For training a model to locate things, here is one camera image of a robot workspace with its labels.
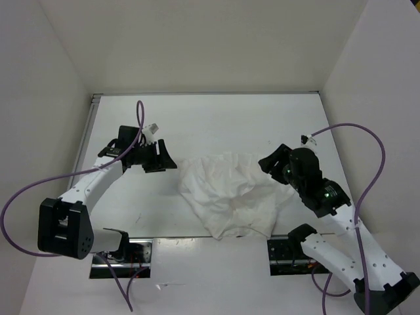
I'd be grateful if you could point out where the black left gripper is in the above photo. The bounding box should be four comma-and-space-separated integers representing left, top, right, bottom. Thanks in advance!
131, 139, 177, 173

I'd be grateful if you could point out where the white skirt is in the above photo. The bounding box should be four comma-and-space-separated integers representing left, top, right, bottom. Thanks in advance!
178, 152, 295, 240

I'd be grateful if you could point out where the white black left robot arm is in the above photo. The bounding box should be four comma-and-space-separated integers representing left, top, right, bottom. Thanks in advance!
37, 124, 177, 263

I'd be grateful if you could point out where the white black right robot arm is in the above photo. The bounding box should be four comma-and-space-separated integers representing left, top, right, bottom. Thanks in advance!
259, 144, 419, 314

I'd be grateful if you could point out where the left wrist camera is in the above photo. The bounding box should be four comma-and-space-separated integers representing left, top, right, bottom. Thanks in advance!
141, 123, 159, 144

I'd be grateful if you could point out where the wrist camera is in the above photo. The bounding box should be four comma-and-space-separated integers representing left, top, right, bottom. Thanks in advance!
141, 123, 159, 144
301, 135, 317, 149

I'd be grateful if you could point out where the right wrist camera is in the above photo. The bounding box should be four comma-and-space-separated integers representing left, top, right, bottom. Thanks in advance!
301, 135, 317, 149

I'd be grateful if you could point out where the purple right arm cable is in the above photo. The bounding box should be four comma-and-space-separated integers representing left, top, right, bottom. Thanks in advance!
310, 123, 387, 315

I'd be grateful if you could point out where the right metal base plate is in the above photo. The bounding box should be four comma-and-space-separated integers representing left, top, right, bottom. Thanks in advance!
266, 236, 328, 276

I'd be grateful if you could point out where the metal base plate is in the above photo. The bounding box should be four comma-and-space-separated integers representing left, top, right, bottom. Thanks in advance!
266, 236, 328, 276
89, 238, 153, 280

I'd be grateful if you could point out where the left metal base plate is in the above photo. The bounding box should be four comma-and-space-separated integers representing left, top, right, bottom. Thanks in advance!
89, 238, 153, 280

